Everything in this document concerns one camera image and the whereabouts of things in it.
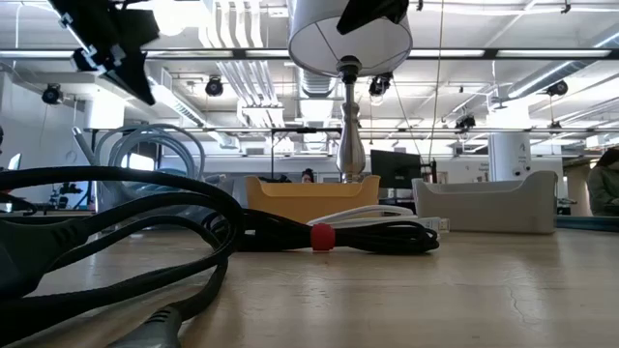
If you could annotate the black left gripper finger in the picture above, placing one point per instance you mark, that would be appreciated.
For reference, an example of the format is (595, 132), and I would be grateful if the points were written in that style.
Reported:
(135, 77)

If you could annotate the person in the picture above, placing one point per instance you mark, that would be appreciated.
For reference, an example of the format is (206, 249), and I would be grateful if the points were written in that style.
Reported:
(604, 188)
(307, 176)

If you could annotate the yellow plastic bin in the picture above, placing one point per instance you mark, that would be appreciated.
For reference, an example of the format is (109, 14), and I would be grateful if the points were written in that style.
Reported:
(309, 200)

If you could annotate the grey plastic bin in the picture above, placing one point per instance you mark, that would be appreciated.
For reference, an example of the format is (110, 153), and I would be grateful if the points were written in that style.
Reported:
(483, 208)

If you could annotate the black ceiling spotlight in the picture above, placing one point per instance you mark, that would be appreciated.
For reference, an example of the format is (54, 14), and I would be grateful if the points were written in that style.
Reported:
(51, 94)
(465, 122)
(557, 88)
(379, 84)
(214, 87)

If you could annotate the black background monitor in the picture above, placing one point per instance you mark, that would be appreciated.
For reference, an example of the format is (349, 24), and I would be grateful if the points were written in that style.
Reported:
(394, 169)

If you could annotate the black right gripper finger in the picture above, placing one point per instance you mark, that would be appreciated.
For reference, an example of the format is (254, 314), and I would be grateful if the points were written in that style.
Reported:
(374, 12)

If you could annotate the translucent plastic bin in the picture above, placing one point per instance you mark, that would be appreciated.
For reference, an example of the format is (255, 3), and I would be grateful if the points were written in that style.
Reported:
(126, 193)

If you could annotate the silver lamp with white shade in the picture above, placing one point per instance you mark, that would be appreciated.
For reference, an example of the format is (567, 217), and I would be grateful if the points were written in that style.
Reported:
(350, 145)

